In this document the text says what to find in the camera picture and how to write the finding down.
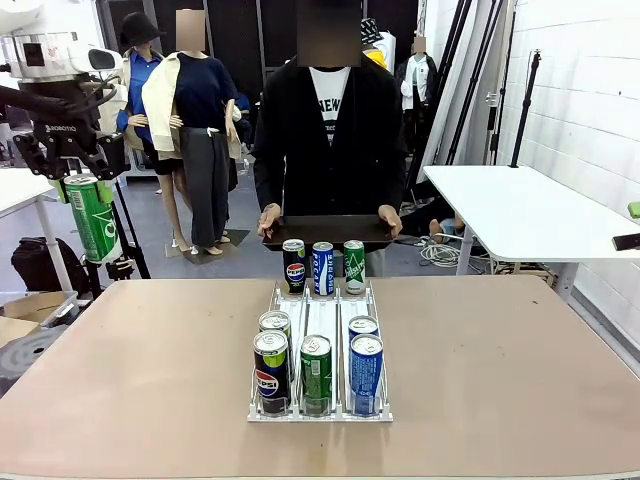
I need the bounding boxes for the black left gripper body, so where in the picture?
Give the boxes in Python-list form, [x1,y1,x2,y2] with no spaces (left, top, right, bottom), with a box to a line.
[29,78,101,159]

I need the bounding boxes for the green Chilsung cider can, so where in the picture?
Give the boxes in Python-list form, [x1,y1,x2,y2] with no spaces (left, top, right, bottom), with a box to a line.
[342,239,367,296]
[63,173,124,265]
[299,333,334,418]

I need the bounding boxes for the dark brown serving tray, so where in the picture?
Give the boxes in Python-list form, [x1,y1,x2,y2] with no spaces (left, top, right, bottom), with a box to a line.
[261,214,402,253]

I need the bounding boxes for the Pepsi can lime green band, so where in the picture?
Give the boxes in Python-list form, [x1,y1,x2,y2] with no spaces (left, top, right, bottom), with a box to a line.
[252,329,293,417]
[258,310,293,351]

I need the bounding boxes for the person's right forearm black sleeve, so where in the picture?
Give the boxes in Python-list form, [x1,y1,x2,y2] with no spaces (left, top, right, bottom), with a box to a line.
[252,149,287,216]

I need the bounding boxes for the person's left forearm black sleeve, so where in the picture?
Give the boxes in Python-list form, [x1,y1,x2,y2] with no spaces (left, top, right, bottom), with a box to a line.
[377,149,409,214]

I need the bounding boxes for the person in black cardigan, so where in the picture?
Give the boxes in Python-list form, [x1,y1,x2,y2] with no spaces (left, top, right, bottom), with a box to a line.
[252,0,409,279]

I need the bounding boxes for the person's right hand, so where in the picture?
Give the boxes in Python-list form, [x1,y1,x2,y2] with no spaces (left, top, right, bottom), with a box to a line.
[256,202,283,240]

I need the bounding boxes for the person's left hand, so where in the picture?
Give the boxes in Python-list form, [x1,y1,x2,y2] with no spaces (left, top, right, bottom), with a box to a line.
[377,204,404,240]

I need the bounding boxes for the white table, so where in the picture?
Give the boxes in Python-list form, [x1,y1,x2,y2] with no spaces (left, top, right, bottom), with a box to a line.
[0,167,74,292]
[422,164,640,304]

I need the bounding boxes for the mannequin blue shirt beige coat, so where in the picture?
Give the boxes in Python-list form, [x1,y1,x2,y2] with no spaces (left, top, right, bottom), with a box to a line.
[114,42,194,254]

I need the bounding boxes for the black backpack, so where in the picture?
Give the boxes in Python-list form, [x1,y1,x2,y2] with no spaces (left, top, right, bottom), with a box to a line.
[10,237,92,294]

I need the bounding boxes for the mannequin cream jacket navy top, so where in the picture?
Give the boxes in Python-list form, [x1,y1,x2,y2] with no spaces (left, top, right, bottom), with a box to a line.
[141,8,245,257]

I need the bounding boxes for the black light stand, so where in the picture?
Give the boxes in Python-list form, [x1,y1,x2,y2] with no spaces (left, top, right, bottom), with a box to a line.
[508,48,544,169]

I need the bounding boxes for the cardboard box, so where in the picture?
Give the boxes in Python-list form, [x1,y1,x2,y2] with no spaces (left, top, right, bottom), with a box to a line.
[0,290,80,346]

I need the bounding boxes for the black leaning stand pole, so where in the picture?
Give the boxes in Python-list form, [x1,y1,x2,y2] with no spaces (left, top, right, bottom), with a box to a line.
[405,0,475,192]
[446,0,507,167]

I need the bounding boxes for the black Pepsi can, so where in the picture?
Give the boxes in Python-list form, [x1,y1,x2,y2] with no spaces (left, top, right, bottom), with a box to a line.
[282,238,307,295]

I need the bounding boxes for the blue Pocari Sweat can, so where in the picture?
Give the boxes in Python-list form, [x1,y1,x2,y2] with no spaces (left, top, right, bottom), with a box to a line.
[348,333,385,417]
[312,241,335,297]
[347,315,380,342]

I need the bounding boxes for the mannequin white jacket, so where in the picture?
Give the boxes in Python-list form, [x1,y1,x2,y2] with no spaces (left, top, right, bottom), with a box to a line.
[394,35,440,157]

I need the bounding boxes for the clear acrylic can dispenser rack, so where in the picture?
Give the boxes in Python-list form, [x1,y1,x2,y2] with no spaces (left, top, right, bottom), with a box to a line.
[246,279,395,425]

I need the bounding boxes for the mannequin yellow hoodie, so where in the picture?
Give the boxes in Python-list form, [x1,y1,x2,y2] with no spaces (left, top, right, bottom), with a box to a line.
[367,48,392,74]

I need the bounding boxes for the black white patterned bucket hat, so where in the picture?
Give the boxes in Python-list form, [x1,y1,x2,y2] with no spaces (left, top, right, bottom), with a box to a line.
[360,18,385,47]

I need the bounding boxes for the black left arm cable sleeve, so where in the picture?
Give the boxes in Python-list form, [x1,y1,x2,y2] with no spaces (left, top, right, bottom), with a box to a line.
[0,82,119,134]

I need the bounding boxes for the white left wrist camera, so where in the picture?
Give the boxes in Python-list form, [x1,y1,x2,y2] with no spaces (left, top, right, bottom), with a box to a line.
[74,47,124,73]

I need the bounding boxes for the dark mannequin base plate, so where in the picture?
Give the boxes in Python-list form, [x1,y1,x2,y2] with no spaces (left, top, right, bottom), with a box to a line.
[164,228,251,266]

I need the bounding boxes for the white floor cables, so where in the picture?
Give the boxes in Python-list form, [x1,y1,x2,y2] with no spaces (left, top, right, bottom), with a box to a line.
[417,232,496,275]

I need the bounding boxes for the black round base plate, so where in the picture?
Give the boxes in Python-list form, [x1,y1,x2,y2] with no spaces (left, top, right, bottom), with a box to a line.
[0,324,69,397]

